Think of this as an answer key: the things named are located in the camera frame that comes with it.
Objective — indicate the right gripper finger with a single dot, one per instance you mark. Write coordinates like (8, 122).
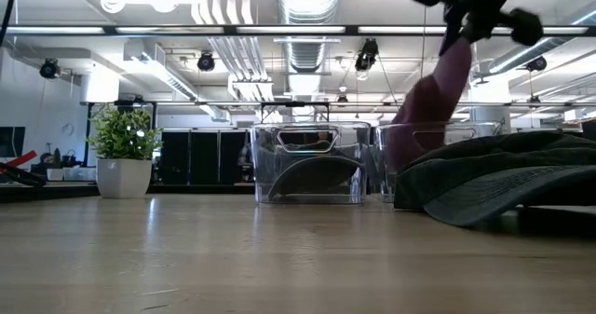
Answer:
(454, 27)

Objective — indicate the maroon cap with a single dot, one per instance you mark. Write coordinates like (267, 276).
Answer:
(433, 99)

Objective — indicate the clear plastic bin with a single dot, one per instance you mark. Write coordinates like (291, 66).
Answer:
(470, 130)
(309, 165)

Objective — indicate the white round column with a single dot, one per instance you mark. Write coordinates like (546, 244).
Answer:
(489, 95)

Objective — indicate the black ceiling spotlight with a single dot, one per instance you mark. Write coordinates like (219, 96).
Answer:
(536, 64)
(206, 61)
(367, 55)
(49, 68)

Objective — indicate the black overhead light bar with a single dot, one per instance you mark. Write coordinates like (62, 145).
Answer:
(351, 30)

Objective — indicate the black cabinet row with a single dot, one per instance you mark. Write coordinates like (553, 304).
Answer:
(205, 158)

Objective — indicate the green plant in white pot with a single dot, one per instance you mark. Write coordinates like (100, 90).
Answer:
(123, 165)

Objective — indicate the small cactus in pot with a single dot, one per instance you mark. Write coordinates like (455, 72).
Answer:
(55, 174)

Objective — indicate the red object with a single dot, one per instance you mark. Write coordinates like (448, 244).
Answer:
(23, 159)

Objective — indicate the dark monitor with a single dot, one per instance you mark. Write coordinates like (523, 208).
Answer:
(11, 141)

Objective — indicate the silver ventilation duct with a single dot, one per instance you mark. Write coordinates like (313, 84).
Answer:
(307, 48)

